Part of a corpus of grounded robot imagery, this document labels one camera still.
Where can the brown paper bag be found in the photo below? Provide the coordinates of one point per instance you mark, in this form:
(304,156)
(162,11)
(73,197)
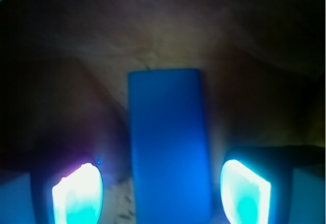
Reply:
(64,67)

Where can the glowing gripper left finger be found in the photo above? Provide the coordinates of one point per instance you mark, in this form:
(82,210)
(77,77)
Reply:
(70,195)

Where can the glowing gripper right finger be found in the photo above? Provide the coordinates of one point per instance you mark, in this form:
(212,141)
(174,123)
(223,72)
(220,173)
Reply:
(255,184)

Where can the blue rectangular block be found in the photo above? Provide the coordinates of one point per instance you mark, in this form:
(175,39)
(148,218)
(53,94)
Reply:
(169,147)

